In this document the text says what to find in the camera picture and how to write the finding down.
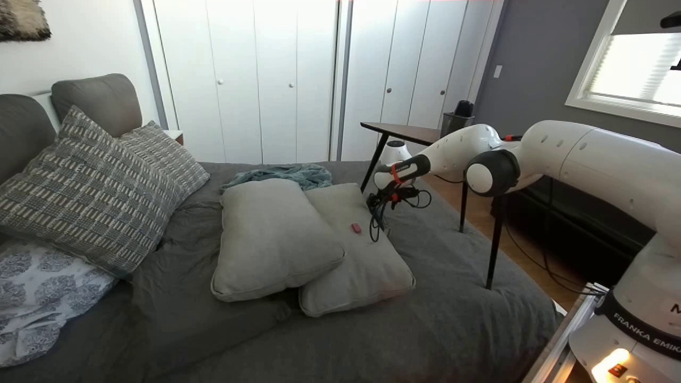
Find black low bench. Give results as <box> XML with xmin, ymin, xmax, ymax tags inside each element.
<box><xmin>495</xmin><ymin>176</ymin><xmax>658</xmax><ymax>288</ymax></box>

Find large grey checked cushion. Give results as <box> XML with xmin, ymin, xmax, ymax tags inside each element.
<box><xmin>0</xmin><ymin>103</ymin><xmax>188</xmax><ymax>277</ymax></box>

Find white wardrobe doors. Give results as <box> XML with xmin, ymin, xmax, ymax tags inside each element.
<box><xmin>152</xmin><ymin>0</ymin><xmax>507</xmax><ymax>165</ymax></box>

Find low grey headboard pad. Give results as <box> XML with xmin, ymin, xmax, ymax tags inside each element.
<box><xmin>0</xmin><ymin>94</ymin><xmax>60</xmax><ymax>185</ymax></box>

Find white blue floral pillow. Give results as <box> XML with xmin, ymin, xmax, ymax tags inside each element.
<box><xmin>0</xmin><ymin>235</ymin><xmax>119</xmax><ymax>369</ymax></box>

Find light grey pillow red spot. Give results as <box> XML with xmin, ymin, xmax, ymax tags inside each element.
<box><xmin>296</xmin><ymin>180</ymin><xmax>419</xmax><ymax>318</ymax></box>

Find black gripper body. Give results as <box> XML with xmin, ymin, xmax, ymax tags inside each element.
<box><xmin>367</xmin><ymin>180</ymin><xmax>414</xmax><ymax>214</ymax></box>

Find tall grey headboard pad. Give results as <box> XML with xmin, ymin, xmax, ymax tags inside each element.
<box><xmin>48</xmin><ymin>71</ymin><xmax>145</xmax><ymax>138</ymax></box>

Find small grey checked cushion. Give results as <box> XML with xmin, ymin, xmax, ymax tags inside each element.
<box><xmin>119</xmin><ymin>118</ymin><xmax>212</xmax><ymax>208</ymax></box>

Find white framed window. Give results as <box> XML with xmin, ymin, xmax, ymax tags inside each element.
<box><xmin>563</xmin><ymin>0</ymin><xmax>681</xmax><ymax>131</ymax></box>

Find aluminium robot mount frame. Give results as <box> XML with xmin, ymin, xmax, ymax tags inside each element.
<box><xmin>522</xmin><ymin>281</ymin><xmax>613</xmax><ymax>383</ymax></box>

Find grey vertical wall trim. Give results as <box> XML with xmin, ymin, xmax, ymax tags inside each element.
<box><xmin>132</xmin><ymin>0</ymin><xmax>172</xmax><ymax>131</ymax></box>

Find teal knitted blanket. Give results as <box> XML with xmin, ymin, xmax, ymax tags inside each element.
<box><xmin>226</xmin><ymin>161</ymin><xmax>336</xmax><ymax>193</ymax></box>

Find dark grey bed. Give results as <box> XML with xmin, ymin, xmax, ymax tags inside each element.
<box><xmin>0</xmin><ymin>159</ymin><xmax>561</xmax><ymax>383</ymax></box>

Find three legged wooden table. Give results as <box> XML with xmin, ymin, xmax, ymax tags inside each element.
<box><xmin>357</xmin><ymin>118</ymin><xmax>519</xmax><ymax>291</ymax></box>

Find plain light grey pillow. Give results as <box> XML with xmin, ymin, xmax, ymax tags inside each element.
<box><xmin>208</xmin><ymin>176</ymin><xmax>347</xmax><ymax>304</ymax></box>

